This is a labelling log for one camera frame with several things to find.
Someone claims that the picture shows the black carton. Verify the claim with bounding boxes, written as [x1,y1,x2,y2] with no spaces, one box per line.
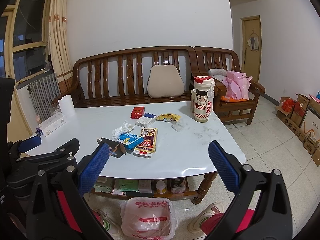
[97,138,126,159]

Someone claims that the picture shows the white tissue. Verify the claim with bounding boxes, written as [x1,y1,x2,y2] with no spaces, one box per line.
[112,121,135,140]

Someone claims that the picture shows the yellow maroon medicine box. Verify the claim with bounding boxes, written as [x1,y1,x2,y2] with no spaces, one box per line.
[133,128,158,158]

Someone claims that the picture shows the red cigarette box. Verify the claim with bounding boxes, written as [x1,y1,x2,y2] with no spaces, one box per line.
[130,106,145,119]

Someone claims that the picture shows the yellow snack wrapper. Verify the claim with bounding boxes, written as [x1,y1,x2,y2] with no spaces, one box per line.
[156,113,181,122]

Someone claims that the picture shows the clear plastic cup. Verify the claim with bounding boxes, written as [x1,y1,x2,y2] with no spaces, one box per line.
[171,119,188,132]

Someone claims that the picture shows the white red trash bag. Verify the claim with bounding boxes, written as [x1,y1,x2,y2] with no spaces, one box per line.
[120,197,177,239]

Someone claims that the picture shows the white tissue box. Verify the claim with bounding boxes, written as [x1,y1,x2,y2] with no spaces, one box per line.
[35,112,67,137]

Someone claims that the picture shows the white paper roll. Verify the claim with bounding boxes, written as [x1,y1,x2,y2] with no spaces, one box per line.
[58,94,75,117]

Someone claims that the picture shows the blue cartoon medicine box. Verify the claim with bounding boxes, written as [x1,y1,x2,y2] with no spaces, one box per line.
[117,133,144,151]

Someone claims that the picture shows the grey radiator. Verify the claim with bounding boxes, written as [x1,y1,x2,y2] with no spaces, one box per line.
[27,73,60,121]

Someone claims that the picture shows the white blue medicine box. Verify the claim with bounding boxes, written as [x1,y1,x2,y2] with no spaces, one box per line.
[135,113,157,128]

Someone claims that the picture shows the brown drink cartons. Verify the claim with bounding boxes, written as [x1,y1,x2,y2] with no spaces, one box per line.
[190,89,196,113]

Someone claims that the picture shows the large cartoon tumbler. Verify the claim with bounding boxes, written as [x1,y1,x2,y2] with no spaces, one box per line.
[194,76,215,122]

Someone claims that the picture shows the pink plastic bag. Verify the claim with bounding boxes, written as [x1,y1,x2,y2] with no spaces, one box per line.
[222,71,253,102]

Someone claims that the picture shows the wooden bench sofa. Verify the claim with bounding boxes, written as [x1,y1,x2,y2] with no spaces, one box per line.
[53,46,199,108]

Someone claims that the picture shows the cardboard boxes stack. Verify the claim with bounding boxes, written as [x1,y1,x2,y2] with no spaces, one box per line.
[276,94,320,166]

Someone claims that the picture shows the grey neck pillow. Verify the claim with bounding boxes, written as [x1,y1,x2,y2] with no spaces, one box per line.
[208,68,227,82]

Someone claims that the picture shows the beige curtain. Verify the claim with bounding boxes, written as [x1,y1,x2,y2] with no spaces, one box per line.
[48,0,73,93]

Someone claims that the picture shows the beige back cushion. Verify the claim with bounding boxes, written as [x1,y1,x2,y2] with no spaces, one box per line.
[147,64,184,98]

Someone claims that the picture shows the wooden armchair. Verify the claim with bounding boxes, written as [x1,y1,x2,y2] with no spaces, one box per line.
[194,47,265,125]

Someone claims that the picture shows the yellow door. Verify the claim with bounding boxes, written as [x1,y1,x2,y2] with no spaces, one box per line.
[241,16,262,82]

